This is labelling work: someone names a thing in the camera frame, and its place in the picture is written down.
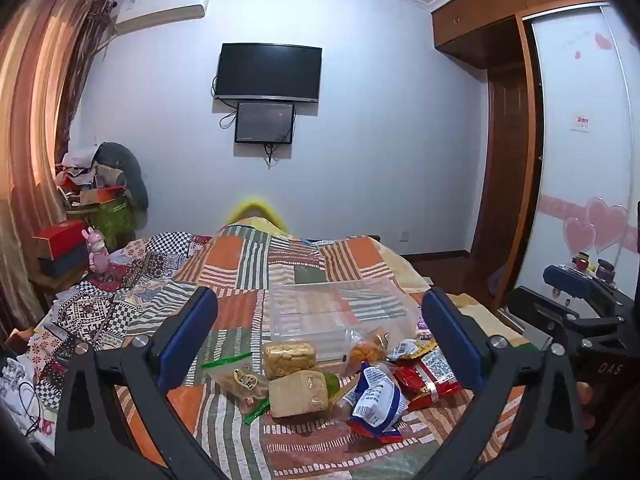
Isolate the patchwork striped blanket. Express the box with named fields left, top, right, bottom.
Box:
left=112, top=217, right=526, bottom=480

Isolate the dark box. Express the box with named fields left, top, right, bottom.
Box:
left=39, top=249, right=92, bottom=279

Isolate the purple label roll packet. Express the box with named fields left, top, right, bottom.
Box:
left=415, top=310, right=437, bottom=342

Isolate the red box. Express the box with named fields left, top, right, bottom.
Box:
left=32, top=220, right=90, bottom=261

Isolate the checkered patterned quilt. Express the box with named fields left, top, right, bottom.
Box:
left=27, top=232, right=213, bottom=411

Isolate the grey bag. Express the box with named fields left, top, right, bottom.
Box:
left=95, top=142, right=150, bottom=211

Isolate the wooden overhead cabinet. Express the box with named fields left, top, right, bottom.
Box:
left=431, top=0, right=606, bottom=68

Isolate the tan biscuit packet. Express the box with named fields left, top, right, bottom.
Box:
left=269, top=370, right=331, bottom=418

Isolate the clear plastic container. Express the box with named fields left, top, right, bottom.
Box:
left=264, top=277, right=423, bottom=366

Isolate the black cable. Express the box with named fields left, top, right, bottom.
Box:
left=5, top=360, right=56, bottom=436

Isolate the person's right hand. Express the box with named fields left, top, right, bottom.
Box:
left=574, top=381, right=598, bottom=433

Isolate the clear packet with round label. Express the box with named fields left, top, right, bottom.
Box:
left=201, top=352, right=273, bottom=426

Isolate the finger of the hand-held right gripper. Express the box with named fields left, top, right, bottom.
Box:
left=506, top=286, right=626, bottom=356
left=544, top=264, right=636, bottom=318

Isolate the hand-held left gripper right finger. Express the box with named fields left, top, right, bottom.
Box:
left=415, top=287, right=588, bottom=480

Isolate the white heart wardrobe door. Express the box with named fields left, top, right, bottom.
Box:
left=515, top=5, right=640, bottom=306

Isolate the pile of clothes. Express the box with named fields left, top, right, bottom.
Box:
left=55, top=147, right=126, bottom=208

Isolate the pink rabbit toy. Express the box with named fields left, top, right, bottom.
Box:
left=82, top=227, right=112, bottom=274

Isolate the yellow cracker packet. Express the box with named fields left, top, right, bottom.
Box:
left=262, top=341, right=317, bottom=380

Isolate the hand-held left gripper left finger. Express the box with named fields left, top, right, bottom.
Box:
left=55, top=286, right=226, bottom=480

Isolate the orange snack packet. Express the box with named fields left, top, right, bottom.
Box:
left=347, top=327, right=391, bottom=373

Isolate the brown wooden door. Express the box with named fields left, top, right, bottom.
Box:
left=470, top=65, right=543, bottom=306

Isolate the blue and white snack packet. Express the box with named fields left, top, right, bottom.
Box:
left=346, top=362, right=408, bottom=443

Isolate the green patterned bag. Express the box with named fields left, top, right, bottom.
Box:
left=90, top=195, right=137, bottom=252

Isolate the small black monitor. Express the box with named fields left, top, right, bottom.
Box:
left=235, top=102, right=296, bottom=145

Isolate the white air conditioner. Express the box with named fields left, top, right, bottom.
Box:
left=114, top=4, right=207, bottom=37

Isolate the yellow and red snack packet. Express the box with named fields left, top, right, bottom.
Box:
left=387, top=338, right=438, bottom=361

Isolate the black wall television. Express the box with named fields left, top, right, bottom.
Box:
left=214, top=43, right=322, bottom=103

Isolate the striped orange curtain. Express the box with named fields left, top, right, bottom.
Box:
left=0, top=0, right=117, bottom=326

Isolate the beige blanket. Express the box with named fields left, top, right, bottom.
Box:
left=377, top=237, right=533, bottom=348

